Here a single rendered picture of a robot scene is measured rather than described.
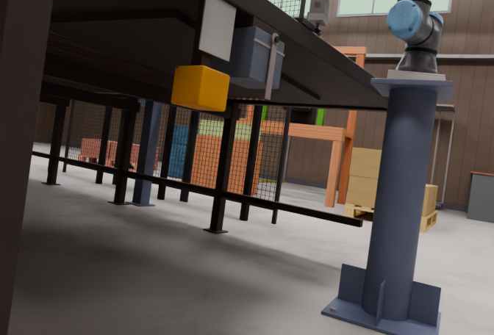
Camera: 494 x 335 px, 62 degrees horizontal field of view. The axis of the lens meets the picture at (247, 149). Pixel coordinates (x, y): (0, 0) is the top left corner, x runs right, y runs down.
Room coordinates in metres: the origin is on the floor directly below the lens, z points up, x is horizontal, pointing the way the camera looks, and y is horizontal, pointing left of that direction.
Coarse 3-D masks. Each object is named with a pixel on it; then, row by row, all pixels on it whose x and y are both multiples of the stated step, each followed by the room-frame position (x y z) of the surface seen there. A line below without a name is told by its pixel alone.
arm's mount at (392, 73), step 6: (390, 72) 1.50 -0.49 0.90; (396, 72) 1.49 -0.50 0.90; (402, 72) 1.49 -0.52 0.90; (408, 72) 1.48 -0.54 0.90; (414, 72) 1.47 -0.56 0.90; (390, 78) 1.50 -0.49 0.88; (396, 78) 1.49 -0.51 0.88; (402, 78) 1.48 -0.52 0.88; (408, 78) 1.47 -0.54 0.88; (414, 78) 1.47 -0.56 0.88; (420, 78) 1.46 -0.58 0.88; (426, 78) 1.45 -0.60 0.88; (432, 78) 1.44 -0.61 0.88; (438, 78) 1.43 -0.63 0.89; (444, 78) 1.42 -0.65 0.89
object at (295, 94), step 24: (72, 24) 1.23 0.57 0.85; (96, 24) 1.19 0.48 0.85; (120, 24) 1.15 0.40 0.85; (144, 24) 1.12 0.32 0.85; (168, 24) 1.09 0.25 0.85; (192, 24) 1.09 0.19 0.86; (120, 48) 1.48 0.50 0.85; (144, 48) 1.43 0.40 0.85; (168, 48) 1.38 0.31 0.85; (192, 48) 1.33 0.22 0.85; (168, 72) 1.85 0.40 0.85; (264, 96) 2.21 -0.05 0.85; (288, 96) 2.09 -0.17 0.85; (312, 96) 1.99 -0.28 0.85
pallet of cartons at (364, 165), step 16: (352, 160) 4.33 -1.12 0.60; (368, 160) 4.24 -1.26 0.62; (352, 176) 4.33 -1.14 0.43; (368, 176) 4.23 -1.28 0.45; (352, 192) 4.31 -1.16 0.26; (368, 192) 4.22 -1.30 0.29; (432, 192) 4.27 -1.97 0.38; (352, 208) 4.27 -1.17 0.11; (368, 208) 4.19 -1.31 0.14; (432, 208) 4.46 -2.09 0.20; (432, 224) 4.55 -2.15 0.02
